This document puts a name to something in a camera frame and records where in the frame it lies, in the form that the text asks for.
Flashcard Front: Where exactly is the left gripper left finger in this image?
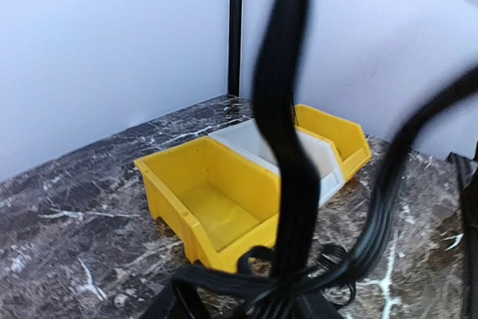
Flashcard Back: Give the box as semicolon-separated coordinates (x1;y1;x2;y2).
140;279;209;319

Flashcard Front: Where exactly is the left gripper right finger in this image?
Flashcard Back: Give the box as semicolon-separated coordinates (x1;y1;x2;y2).
294;292;344;319

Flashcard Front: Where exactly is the thick black cable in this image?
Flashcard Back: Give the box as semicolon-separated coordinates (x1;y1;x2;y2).
170;0;478;319

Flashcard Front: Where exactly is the yellow bin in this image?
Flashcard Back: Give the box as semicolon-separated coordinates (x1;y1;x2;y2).
294;104;372;182
134;136;280;273

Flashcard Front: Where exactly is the white translucent bin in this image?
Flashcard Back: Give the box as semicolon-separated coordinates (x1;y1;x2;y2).
209;120;345;207

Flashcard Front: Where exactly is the right black frame post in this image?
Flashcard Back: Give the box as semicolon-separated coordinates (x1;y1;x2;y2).
228;0;243;96

